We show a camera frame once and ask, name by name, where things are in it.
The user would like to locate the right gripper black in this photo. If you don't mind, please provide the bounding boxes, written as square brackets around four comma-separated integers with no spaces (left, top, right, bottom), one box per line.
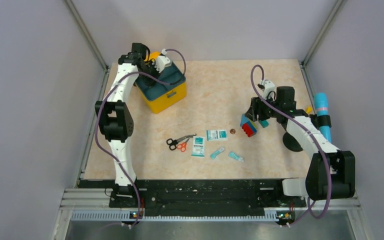
[244,93,281,122]

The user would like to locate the teal divided plastic tray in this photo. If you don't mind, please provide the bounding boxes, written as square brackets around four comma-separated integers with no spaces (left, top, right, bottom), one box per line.
[135,63,186,102]

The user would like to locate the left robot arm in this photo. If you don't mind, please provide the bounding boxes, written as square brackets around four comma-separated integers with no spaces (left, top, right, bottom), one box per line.
[95,42,160,207]

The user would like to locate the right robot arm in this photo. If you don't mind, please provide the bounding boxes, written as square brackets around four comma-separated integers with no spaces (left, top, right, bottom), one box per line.
[245,84,356,206]

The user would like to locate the yellow medicine box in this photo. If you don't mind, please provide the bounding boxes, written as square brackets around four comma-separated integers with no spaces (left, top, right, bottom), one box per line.
[135,49,188,115]

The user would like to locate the small teal block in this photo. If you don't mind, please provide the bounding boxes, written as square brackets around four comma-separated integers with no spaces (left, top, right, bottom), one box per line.
[258,120,269,128]

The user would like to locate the toy brick block assembly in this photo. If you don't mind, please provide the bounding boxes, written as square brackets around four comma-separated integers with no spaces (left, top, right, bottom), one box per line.
[239,114,258,138]

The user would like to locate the black round stand base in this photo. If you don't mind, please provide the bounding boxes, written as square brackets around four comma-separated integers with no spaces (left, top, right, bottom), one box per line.
[282,132,303,152]

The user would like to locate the yellow object at edge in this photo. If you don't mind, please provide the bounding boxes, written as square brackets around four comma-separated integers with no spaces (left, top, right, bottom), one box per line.
[305,106,313,115]

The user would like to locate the gauze packet teal white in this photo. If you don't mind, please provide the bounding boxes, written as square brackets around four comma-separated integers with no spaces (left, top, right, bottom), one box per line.
[206,129,228,141]
[191,136,206,158]

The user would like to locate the blue cylinder tool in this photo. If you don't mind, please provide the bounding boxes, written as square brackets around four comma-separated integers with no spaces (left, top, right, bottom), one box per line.
[314,92,332,143]

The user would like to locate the teal bandage roll packet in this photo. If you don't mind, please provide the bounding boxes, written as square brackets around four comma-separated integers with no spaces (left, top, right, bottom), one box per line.
[210,146,226,160]

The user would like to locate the black handled scissors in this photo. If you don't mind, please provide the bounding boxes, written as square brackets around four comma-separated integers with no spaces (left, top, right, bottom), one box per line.
[166,134,196,151]

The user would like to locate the orange handled small scissors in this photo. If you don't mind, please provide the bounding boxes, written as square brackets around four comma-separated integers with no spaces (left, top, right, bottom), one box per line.
[176,138,190,153]

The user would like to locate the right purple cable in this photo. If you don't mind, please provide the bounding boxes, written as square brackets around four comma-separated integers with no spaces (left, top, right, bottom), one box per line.
[250,64,333,229]

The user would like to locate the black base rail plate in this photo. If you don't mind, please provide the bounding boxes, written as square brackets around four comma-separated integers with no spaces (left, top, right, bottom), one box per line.
[77,178,343,218]

